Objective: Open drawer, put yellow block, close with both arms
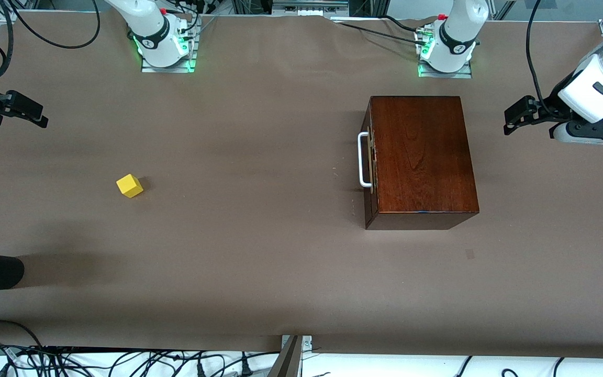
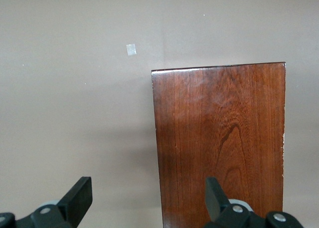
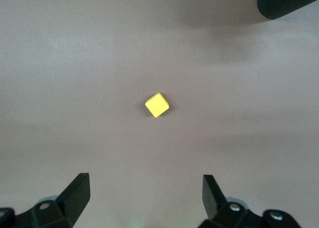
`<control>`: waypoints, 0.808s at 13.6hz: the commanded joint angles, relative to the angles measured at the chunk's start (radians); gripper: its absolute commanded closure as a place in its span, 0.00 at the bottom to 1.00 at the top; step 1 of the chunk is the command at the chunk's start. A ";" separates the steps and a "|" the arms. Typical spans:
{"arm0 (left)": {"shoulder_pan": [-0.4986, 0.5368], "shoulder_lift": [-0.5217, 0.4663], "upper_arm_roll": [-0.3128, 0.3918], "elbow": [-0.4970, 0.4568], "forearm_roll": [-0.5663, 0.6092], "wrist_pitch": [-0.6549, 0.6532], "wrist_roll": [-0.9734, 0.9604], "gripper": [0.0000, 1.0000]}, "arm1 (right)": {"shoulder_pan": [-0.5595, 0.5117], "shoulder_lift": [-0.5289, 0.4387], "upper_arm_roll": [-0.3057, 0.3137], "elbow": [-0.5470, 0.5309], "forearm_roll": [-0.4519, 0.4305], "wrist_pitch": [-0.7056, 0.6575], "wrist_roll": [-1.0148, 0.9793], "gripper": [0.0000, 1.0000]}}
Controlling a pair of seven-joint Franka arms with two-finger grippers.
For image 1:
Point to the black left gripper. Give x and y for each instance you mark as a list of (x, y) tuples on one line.
[(549, 110)]

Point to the yellow block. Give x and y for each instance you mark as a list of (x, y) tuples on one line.
[(130, 186)]

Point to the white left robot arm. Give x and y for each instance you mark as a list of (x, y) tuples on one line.
[(456, 36)]

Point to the dark wooden cabinet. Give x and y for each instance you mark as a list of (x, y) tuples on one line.
[(427, 157)]

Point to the grey metal box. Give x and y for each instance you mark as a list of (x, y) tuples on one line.
[(306, 8)]

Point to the paper table cover sheet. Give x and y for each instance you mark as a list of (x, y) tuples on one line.
[(228, 262)]

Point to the black power plug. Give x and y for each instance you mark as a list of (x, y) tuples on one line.
[(246, 369), (200, 369)]

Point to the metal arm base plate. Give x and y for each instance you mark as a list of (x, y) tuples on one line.
[(168, 69), (464, 75)]

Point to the aluminium bracket with beam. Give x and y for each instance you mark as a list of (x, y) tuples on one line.
[(291, 361)]

